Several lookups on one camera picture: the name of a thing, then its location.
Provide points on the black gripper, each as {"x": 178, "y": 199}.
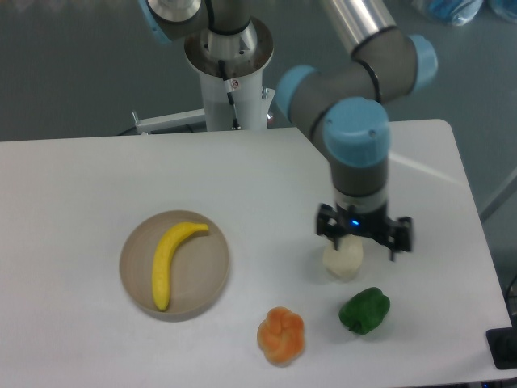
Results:
{"x": 396, "y": 235}

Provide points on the yellow banana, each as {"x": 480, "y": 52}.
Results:
{"x": 163, "y": 256}

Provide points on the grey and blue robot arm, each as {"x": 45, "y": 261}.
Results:
{"x": 341, "y": 113}

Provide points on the beige round plate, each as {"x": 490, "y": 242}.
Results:
{"x": 198, "y": 273}

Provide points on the white pear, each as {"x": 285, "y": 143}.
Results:
{"x": 345, "y": 262}

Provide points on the green bell pepper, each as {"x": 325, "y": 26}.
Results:
{"x": 365, "y": 311}

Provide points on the orange knotted bread roll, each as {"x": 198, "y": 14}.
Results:
{"x": 281, "y": 336}

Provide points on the black device at table edge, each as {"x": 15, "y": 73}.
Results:
{"x": 502, "y": 344}

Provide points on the blue plastic bag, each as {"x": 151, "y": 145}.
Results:
{"x": 458, "y": 13}

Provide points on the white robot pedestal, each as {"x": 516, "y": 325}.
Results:
{"x": 230, "y": 69}

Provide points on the white table frame bracket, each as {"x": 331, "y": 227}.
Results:
{"x": 173, "y": 123}

